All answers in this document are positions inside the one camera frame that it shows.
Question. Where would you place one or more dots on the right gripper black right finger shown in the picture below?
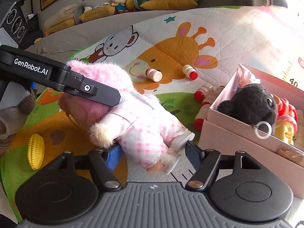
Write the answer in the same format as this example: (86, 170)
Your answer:
(205, 163)

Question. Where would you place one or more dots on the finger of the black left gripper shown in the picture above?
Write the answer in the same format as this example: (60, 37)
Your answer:
(79, 85)

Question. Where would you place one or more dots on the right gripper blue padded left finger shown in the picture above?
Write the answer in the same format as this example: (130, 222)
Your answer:
(102, 165)

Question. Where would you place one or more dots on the pink plush doll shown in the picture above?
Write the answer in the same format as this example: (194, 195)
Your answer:
(147, 133)

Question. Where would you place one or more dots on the yellow pink toy cup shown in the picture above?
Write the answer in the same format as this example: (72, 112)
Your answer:
(285, 129)

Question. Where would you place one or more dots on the orange pumpkin head toy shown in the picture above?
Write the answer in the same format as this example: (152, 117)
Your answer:
(284, 108)

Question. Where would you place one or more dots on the pink cardboard box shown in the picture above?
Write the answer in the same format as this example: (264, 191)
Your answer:
(227, 135)

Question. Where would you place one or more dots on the red capped yogurt bottle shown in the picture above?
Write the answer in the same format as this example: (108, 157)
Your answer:
(209, 100)
(154, 75)
(190, 72)
(201, 116)
(202, 92)

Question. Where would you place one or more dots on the beige folded blanket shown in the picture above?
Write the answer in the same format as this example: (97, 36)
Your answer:
(63, 19)

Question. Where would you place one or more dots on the yellow corn toy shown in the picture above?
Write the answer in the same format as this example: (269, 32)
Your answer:
(35, 151)

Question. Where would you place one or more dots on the black plush toy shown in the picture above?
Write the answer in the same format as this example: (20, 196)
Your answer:
(253, 105)

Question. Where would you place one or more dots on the yellow pillow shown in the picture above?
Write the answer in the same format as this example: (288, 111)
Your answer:
(98, 13)

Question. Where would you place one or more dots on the small cartoon boy figure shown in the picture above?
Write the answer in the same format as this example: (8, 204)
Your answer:
(119, 5)

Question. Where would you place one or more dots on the colourful cartoon play mat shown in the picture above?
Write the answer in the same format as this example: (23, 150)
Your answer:
(214, 41)

